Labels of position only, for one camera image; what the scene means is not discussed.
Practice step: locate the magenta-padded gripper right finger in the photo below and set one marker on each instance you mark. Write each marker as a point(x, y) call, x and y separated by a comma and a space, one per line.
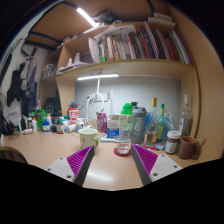
point(146, 160)

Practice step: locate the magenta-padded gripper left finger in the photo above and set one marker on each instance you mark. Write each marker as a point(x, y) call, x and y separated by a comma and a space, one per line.
point(81, 160)

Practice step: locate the clear green-capped drink bottle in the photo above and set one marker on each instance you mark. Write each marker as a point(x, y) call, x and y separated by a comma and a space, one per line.
point(125, 125)

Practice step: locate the brown jar with white lid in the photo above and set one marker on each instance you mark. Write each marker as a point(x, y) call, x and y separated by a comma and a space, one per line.
point(172, 143)

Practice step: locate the gold-capped glass bottle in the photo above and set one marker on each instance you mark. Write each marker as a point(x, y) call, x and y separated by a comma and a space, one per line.
point(151, 128)

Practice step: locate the light blue hairbrush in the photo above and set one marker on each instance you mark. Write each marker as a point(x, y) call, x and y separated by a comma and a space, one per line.
point(108, 140)

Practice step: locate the grey shaker bottle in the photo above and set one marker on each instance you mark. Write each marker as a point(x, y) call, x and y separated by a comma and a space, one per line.
point(139, 126)

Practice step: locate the green-capped glass bottle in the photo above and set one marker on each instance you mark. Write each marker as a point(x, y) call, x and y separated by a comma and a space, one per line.
point(161, 126)

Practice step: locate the dark bottle with green cap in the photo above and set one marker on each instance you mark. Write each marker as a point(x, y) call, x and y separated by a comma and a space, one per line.
point(60, 127)

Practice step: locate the brown mug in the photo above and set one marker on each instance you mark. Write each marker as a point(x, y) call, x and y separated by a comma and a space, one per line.
point(186, 148)

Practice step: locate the pink carton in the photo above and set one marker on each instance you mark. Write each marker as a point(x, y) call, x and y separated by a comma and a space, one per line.
point(101, 123)

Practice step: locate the blue and white carton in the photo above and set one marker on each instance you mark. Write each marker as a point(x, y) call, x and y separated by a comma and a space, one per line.
point(112, 126)

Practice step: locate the red and white canister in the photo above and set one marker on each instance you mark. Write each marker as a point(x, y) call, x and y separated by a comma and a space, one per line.
point(73, 115)

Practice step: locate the blue plastic bag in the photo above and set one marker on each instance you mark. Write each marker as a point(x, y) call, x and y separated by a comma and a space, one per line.
point(171, 121)

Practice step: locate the white bottle with blue label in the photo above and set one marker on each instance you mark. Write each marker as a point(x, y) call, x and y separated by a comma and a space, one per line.
point(46, 127)

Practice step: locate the clear glass bottle white cap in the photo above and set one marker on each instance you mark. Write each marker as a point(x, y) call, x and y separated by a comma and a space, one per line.
point(186, 120)

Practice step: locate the green canister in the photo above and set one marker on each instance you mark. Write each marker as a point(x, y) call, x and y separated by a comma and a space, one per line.
point(41, 118)

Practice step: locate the white power strip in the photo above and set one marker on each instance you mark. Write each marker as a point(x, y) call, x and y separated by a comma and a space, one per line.
point(100, 97)

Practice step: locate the under-shelf light tube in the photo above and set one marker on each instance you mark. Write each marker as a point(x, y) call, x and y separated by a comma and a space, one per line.
point(98, 77)

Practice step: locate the hanging clothes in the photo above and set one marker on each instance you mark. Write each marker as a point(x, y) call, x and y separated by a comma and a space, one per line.
point(21, 83)

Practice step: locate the wooden shelf unit with books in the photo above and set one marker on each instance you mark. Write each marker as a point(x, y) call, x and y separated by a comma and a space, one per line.
point(133, 46)

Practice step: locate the ceiling light tube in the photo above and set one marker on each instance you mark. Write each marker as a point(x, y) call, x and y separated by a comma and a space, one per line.
point(87, 16)

